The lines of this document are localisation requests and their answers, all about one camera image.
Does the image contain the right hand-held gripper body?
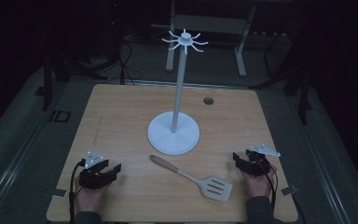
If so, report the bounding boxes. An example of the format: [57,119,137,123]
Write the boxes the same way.
[241,143,282,177]

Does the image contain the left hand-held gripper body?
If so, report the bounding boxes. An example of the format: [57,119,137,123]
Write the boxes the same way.
[78,151,112,190]

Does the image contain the person's left hand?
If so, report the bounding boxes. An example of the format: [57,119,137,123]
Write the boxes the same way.
[74,179,112,215]

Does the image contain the person's right hand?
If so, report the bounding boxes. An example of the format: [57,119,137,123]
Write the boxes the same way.
[241,163,278,199]

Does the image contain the grey tape strip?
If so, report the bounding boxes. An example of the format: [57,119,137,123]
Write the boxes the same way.
[281,185,300,197]
[51,188,69,199]

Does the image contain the black floor socket box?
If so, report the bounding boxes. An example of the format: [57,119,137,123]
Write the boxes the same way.
[48,109,72,123]

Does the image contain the white utensil hanging stand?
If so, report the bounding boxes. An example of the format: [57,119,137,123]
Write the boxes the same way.
[146,28,210,156]

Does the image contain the black metal stand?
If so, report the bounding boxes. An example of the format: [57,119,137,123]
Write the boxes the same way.
[248,12,313,126]

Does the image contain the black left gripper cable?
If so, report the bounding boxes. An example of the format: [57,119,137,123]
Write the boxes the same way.
[68,159,86,224]

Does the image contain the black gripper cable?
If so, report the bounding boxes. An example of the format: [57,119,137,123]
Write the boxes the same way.
[255,158,279,213]
[68,159,86,224]

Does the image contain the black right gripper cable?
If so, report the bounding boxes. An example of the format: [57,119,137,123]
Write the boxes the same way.
[255,158,279,213]

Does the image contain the slotted spatula with wooden handle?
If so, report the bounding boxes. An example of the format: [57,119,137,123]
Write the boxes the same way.
[148,154,234,203]

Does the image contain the black floor cables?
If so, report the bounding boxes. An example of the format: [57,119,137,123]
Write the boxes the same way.
[105,31,157,86]

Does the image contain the grey metal desk frame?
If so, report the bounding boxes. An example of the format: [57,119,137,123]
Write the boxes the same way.
[165,0,257,77]

